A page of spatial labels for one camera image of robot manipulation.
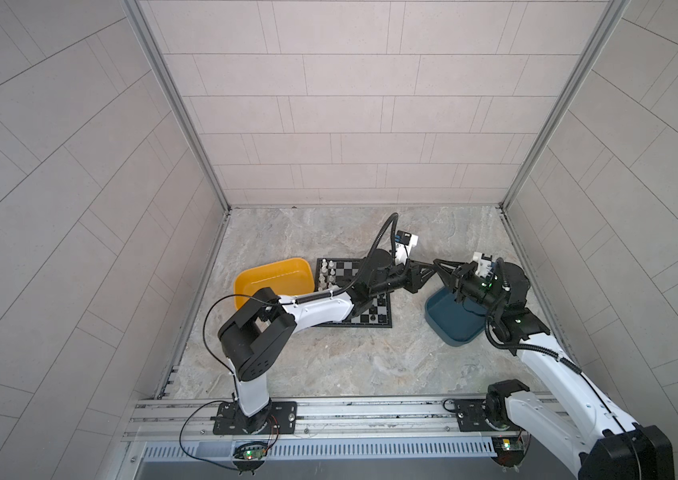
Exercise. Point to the teal plastic bin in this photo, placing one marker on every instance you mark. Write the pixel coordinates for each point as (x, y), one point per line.
(456, 323)

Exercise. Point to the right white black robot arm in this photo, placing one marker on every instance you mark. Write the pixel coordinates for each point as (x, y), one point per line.
(599, 440)

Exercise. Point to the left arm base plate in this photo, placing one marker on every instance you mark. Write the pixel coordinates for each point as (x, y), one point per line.
(276, 417)

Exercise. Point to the aluminium mounting rail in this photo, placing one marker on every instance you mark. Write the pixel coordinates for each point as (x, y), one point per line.
(317, 417)

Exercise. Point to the right circuit board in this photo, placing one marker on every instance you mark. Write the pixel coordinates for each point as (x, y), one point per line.
(510, 452)

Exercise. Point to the ventilation grille strip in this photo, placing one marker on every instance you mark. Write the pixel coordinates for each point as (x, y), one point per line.
(301, 449)

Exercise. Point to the black white chessboard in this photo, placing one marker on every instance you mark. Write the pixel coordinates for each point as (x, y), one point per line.
(337, 272)

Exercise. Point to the yellow plastic tray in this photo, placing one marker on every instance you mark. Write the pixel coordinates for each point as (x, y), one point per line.
(286, 277)

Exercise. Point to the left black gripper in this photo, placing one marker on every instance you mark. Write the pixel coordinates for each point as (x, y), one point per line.
(408, 273)

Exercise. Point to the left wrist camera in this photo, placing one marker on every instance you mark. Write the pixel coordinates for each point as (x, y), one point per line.
(404, 244)

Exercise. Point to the left green circuit board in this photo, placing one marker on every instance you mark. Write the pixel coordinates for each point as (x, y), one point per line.
(254, 451)

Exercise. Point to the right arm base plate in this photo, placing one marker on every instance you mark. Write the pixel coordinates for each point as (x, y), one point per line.
(478, 415)

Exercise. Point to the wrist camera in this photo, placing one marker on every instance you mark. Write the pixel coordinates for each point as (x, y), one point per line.
(485, 265)
(404, 244)

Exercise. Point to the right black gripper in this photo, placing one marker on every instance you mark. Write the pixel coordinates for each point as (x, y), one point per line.
(458, 278)

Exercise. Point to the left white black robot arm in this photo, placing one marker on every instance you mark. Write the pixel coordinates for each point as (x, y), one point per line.
(255, 335)

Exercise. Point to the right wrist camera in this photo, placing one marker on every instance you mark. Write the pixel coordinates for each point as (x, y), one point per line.
(485, 265)

